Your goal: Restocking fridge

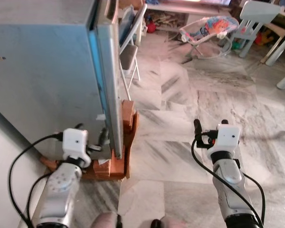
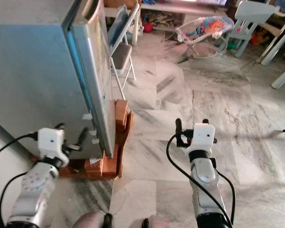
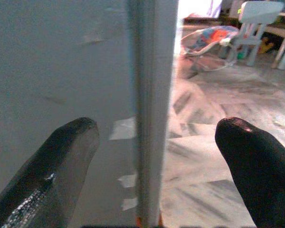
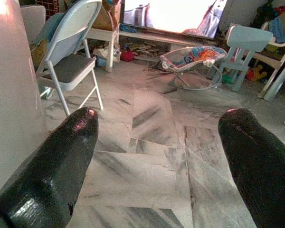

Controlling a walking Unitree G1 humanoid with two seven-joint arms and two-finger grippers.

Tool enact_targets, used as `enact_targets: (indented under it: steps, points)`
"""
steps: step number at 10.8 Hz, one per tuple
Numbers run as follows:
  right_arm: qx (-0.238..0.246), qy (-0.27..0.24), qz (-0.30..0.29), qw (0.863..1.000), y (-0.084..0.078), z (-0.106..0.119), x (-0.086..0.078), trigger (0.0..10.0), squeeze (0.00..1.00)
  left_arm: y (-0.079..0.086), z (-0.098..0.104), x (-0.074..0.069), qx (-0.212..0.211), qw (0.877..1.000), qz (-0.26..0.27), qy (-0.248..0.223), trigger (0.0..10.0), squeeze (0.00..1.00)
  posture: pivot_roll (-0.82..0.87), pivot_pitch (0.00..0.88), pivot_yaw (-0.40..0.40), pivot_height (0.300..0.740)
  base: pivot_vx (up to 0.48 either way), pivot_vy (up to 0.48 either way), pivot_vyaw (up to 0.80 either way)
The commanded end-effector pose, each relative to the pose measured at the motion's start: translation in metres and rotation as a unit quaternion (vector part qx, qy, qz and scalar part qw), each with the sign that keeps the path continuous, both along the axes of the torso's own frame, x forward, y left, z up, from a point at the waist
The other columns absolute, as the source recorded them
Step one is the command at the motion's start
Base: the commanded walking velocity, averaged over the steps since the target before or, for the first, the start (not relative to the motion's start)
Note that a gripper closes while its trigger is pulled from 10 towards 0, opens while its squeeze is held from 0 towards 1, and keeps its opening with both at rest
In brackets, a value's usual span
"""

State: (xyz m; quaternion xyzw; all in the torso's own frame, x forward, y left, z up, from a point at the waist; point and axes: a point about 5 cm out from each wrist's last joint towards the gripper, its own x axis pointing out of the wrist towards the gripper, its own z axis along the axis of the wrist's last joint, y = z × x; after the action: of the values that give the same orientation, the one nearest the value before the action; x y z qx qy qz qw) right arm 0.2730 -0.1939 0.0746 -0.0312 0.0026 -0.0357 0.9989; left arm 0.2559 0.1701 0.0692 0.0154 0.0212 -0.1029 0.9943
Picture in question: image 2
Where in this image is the pale blue plastic child chair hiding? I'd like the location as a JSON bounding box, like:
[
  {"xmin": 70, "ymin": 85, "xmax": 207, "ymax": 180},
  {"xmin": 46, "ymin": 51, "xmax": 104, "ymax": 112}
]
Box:
[{"xmin": 227, "ymin": 0, "xmax": 281, "ymax": 58}]

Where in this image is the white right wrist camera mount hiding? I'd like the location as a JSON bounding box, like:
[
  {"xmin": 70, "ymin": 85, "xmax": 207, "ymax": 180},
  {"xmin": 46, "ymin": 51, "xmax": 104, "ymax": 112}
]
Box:
[{"xmin": 188, "ymin": 123, "xmax": 216, "ymax": 152}]

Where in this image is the white table with clutter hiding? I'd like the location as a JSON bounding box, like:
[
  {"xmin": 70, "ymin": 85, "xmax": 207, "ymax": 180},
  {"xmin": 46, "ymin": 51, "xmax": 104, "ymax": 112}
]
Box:
[{"xmin": 140, "ymin": 0, "xmax": 231, "ymax": 34}]

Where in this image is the red toy ball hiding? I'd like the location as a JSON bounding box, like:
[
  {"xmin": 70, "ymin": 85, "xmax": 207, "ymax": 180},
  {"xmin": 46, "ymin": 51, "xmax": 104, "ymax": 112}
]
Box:
[{"xmin": 142, "ymin": 20, "xmax": 154, "ymax": 34}]

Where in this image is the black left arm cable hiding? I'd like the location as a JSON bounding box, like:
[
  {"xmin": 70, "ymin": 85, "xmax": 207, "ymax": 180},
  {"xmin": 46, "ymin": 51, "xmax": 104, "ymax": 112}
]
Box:
[{"xmin": 0, "ymin": 133, "xmax": 39, "ymax": 228}]

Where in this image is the white plastic table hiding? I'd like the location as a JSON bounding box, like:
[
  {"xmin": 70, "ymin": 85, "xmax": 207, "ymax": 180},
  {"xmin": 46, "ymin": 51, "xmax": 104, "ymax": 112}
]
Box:
[{"xmin": 258, "ymin": 26, "xmax": 285, "ymax": 91}]

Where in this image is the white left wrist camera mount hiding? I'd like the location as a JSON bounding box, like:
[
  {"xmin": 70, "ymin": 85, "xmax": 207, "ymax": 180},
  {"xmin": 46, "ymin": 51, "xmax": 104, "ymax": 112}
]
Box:
[{"xmin": 37, "ymin": 127, "xmax": 71, "ymax": 168}]

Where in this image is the colourful baby bouncer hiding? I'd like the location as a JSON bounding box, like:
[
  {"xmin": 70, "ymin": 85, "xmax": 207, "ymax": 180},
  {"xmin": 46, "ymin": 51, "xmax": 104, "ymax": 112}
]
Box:
[{"xmin": 176, "ymin": 16, "xmax": 235, "ymax": 59}]

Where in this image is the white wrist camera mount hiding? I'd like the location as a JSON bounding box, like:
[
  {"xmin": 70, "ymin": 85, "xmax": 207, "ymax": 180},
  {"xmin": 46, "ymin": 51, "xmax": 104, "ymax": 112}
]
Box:
[
  {"xmin": 188, "ymin": 123, "xmax": 216, "ymax": 152},
  {"xmin": 37, "ymin": 127, "xmax": 71, "ymax": 168}
]

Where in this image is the robot right leg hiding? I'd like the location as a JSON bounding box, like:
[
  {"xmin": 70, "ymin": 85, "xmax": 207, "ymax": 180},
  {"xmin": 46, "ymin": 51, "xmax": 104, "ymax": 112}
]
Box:
[{"xmin": 141, "ymin": 217, "xmax": 171, "ymax": 228}]

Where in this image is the grey-blue fridge cabinet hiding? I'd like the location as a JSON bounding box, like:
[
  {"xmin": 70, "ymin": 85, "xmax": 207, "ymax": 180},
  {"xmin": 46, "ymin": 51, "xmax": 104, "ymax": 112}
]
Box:
[{"xmin": 0, "ymin": 0, "xmax": 91, "ymax": 160}]

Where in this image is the orange wooden fridge stand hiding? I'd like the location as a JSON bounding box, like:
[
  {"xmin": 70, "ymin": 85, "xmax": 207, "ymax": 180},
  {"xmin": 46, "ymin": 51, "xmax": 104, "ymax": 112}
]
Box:
[{"xmin": 35, "ymin": 99, "xmax": 133, "ymax": 180}]

